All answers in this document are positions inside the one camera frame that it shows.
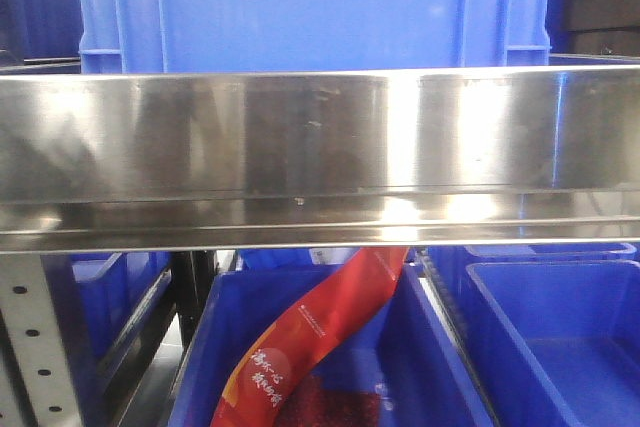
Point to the blue bin left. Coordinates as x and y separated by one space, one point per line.
102 304

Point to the blue bin right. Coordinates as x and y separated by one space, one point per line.
557 344

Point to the red snack package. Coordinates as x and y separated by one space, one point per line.
305 333

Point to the blue bin centre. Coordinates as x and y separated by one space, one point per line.
399 370

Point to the perforated metal post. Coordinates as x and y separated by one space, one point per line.
35 336

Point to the stainless steel rail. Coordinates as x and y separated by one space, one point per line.
402 157

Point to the blue bin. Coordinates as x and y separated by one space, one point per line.
557 344
102 304
399 370

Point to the large blue plastic crate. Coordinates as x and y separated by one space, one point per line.
134 36

